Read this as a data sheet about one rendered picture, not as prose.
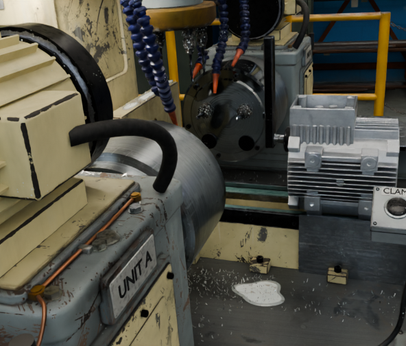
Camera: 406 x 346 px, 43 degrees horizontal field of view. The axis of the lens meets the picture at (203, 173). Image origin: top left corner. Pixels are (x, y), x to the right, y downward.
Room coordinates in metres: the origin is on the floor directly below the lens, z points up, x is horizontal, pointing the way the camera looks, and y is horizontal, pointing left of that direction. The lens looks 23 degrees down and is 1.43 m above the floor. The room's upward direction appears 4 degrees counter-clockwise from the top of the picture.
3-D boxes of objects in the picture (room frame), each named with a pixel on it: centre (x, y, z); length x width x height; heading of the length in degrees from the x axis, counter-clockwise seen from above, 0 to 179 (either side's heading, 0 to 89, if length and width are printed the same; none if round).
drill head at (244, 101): (1.39, -0.11, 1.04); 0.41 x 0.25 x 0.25; 159
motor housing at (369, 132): (0.97, -0.28, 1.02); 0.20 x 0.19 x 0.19; 71
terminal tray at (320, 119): (0.98, -0.25, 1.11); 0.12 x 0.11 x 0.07; 71
